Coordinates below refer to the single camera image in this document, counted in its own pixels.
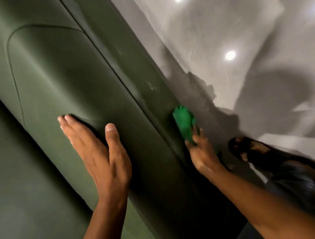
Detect dark green leather sofa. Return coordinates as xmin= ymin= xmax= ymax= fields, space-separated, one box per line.
xmin=0 ymin=0 xmax=248 ymax=239

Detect green cleaning cloth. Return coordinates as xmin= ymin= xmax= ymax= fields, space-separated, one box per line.
xmin=172 ymin=105 xmax=196 ymax=146

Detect person's left hand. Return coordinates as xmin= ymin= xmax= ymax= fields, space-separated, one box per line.
xmin=57 ymin=115 xmax=132 ymax=201

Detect black sandal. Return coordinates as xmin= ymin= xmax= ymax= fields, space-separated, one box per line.
xmin=228 ymin=137 xmax=315 ymax=173

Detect person's left forearm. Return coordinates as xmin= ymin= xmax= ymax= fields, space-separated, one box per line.
xmin=83 ymin=192 xmax=129 ymax=239

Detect person's dark trouser leg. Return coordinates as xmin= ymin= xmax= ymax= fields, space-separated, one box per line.
xmin=264 ymin=160 xmax=315 ymax=217

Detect person's right forearm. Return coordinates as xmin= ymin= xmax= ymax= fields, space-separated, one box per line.
xmin=209 ymin=165 xmax=315 ymax=239

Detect person's right hand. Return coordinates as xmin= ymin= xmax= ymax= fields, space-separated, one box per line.
xmin=185 ymin=124 xmax=228 ymax=179

